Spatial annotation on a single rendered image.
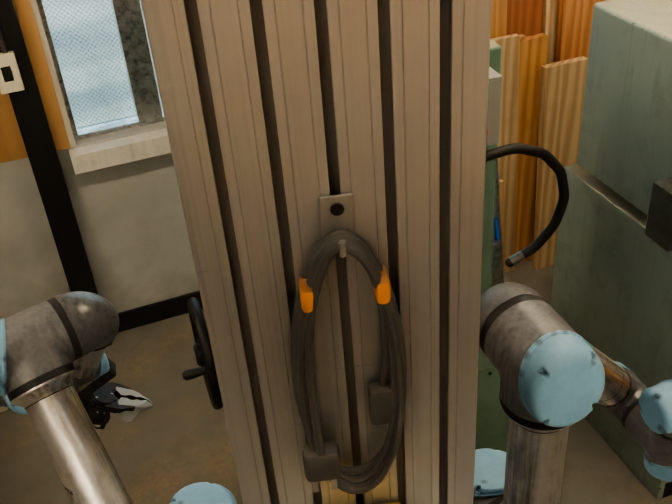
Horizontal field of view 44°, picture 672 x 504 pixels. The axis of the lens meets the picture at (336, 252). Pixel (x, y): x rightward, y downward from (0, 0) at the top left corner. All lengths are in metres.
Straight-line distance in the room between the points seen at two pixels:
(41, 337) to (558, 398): 0.84
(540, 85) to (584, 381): 2.34
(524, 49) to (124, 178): 1.59
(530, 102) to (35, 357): 2.42
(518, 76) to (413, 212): 2.65
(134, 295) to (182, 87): 2.93
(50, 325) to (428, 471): 0.78
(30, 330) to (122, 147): 1.74
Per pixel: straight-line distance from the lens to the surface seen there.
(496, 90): 1.83
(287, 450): 0.87
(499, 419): 2.36
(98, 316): 1.51
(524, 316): 1.17
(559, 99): 3.43
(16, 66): 2.96
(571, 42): 3.51
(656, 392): 1.40
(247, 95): 0.64
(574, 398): 1.16
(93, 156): 3.15
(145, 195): 3.32
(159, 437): 3.13
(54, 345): 1.49
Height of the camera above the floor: 2.20
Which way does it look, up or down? 35 degrees down
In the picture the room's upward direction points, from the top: 5 degrees counter-clockwise
